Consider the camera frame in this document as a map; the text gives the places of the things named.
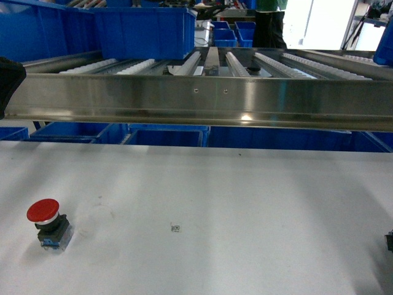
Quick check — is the red mushroom push button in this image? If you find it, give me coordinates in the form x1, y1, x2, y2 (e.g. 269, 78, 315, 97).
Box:
26, 199, 74, 251

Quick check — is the green mushroom push button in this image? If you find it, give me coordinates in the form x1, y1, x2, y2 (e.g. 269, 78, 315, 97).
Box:
384, 230, 393, 252

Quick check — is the blue bin under rack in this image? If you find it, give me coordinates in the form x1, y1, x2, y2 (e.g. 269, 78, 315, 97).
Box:
125, 130, 209, 147

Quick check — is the small marker sticker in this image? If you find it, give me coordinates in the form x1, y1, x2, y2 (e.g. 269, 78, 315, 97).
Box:
170, 222, 182, 233

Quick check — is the stainless steel roller rack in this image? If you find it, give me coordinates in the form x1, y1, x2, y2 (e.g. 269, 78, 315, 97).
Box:
1, 47, 392, 132

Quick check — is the large blue bin on rack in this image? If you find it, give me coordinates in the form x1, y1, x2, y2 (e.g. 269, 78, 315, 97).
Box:
92, 7, 196, 60

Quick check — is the person in green jacket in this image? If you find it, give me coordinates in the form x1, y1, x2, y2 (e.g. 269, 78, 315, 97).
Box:
252, 0, 288, 49

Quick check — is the tilted blue bin right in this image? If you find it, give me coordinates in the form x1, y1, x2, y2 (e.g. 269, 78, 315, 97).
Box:
373, 21, 392, 66

